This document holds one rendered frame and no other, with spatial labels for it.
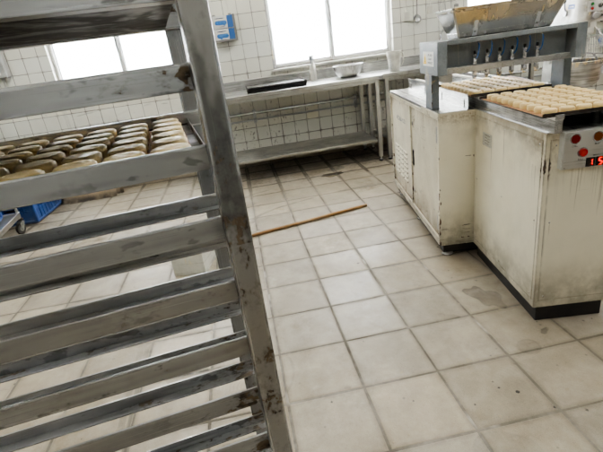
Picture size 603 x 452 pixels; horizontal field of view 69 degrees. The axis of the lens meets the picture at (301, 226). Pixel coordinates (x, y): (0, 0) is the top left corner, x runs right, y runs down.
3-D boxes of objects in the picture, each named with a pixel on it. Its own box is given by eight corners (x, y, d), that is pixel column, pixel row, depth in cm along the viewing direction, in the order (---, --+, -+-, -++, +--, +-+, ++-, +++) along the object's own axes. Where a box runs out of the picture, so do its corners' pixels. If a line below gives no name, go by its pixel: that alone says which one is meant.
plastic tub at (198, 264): (206, 273, 278) (201, 251, 272) (173, 276, 281) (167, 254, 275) (218, 253, 306) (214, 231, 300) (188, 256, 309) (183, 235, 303)
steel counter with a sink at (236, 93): (230, 186, 456) (205, 62, 410) (229, 170, 521) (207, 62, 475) (534, 135, 489) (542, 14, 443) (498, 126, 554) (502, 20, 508)
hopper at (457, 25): (434, 40, 241) (434, 13, 235) (538, 26, 238) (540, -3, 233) (452, 39, 214) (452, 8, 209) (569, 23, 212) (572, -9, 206)
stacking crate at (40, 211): (26, 209, 481) (19, 192, 473) (63, 203, 483) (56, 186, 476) (-3, 230, 425) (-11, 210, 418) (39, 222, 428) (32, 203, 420)
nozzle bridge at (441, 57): (420, 105, 256) (418, 42, 243) (546, 88, 253) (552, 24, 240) (437, 113, 225) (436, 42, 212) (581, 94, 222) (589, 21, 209)
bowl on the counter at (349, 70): (336, 80, 456) (336, 66, 451) (330, 78, 486) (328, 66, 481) (367, 75, 459) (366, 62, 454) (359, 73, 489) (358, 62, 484)
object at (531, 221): (471, 255, 257) (474, 97, 223) (531, 247, 255) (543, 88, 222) (530, 325, 192) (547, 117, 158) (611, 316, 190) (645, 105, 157)
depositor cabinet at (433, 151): (395, 192, 375) (389, 91, 343) (479, 181, 372) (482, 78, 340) (440, 259, 257) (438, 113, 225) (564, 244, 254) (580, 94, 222)
